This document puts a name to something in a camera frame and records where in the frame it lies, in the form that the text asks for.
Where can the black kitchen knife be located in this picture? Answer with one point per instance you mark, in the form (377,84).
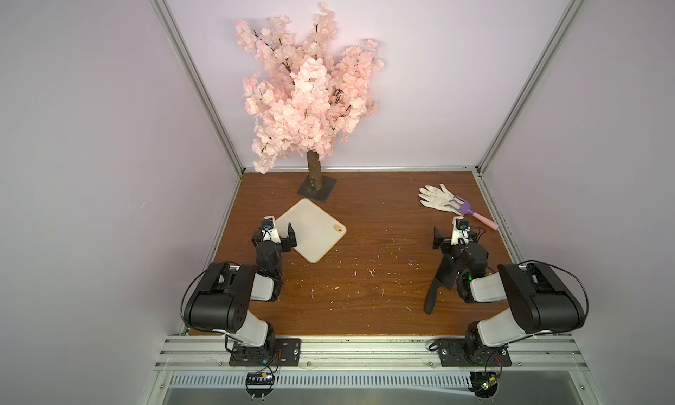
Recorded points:
(445,277)

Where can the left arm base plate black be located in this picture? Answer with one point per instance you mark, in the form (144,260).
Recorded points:
(280,352)

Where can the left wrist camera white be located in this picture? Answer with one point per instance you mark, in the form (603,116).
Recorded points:
(269,230)

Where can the aluminium front rail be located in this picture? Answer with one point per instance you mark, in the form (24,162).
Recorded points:
(388,353)

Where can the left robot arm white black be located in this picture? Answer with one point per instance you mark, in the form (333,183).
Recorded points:
(218,300)

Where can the pink cherry blossom tree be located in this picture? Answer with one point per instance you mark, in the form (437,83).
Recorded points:
(306,99)

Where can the purple pink toy rake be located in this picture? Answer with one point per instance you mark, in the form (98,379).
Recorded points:
(465,208)

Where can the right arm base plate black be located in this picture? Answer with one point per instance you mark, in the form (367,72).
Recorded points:
(460,352)

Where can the left circuit board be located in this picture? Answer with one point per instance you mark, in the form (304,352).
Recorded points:
(259,385)

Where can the right circuit board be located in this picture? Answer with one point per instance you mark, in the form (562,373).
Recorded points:
(483,385)

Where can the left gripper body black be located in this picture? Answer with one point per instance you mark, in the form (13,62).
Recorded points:
(282,248)

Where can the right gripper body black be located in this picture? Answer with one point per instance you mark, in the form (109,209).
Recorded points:
(453,247)

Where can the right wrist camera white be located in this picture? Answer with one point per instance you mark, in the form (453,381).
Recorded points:
(461,229)

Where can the white cutting board orange rim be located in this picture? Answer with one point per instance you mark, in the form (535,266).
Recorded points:
(316,231)

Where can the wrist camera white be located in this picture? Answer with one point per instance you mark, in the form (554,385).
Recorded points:
(461,229)
(269,230)

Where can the circuit board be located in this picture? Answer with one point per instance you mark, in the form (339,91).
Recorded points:
(259,385)
(483,385)

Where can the white work glove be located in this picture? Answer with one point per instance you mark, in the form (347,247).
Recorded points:
(438,198)

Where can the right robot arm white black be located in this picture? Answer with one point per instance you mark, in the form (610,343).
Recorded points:
(538,300)

